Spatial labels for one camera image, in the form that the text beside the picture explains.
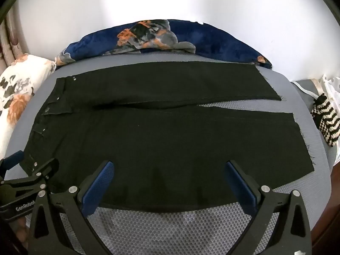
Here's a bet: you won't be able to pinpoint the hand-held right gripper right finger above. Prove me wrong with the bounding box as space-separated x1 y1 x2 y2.
224 160 313 255

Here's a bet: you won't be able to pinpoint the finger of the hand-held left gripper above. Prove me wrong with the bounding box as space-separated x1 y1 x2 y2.
0 150 25 176
0 158 60 192

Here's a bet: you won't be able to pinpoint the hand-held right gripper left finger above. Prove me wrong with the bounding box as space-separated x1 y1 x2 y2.
28 160 115 255

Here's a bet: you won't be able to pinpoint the black pants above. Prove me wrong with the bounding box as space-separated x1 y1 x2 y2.
21 61 314 213

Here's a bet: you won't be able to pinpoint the white floral pillow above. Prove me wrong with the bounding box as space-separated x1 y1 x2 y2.
0 54 57 160

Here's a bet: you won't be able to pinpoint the grey mesh mat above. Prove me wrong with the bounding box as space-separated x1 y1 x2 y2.
5 50 333 255

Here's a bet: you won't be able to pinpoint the black white striped knit cloth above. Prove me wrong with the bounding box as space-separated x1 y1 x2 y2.
311 93 340 148

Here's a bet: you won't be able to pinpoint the beige floral curtain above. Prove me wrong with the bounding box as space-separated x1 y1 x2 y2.
0 12 30 73

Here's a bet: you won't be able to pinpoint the grey bedsheet with white trim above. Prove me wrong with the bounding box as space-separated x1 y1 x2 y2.
290 79 323 100

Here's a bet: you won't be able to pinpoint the blue floral blanket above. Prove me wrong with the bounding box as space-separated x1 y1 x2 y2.
55 19 273 71

